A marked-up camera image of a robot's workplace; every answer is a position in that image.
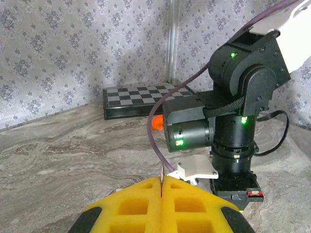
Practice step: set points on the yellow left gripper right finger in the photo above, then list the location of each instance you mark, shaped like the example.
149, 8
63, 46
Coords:
167, 213

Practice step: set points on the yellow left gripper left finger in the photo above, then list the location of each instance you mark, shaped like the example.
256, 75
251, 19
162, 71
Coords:
155, 213

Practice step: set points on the gold split keyring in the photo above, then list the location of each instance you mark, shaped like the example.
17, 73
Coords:
161, 172

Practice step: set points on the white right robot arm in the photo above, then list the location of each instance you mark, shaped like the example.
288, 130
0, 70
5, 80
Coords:
296, 36

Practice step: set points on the orange curved track piece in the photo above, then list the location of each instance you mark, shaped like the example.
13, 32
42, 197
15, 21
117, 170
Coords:
158, 123

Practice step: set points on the black grey chessboard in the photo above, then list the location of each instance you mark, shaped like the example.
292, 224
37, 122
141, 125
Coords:
126, 97

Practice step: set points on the aluminium frame post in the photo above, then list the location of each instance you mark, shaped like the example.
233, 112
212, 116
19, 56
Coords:
173, 36

